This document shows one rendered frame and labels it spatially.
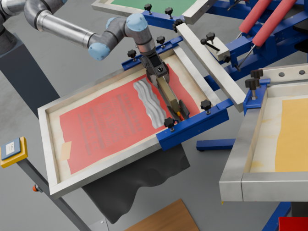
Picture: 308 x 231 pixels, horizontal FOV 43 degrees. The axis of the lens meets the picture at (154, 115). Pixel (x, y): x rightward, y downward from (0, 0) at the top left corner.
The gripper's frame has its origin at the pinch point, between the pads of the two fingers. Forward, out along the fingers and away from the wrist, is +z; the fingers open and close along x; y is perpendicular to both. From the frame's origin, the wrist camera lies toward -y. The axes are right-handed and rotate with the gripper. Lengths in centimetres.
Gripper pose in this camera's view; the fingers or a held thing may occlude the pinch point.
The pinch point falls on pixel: (162, 84)
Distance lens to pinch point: 177.0
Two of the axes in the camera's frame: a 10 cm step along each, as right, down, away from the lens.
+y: -3.1, -6.0, 7.4
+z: 3.1, 6.7, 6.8
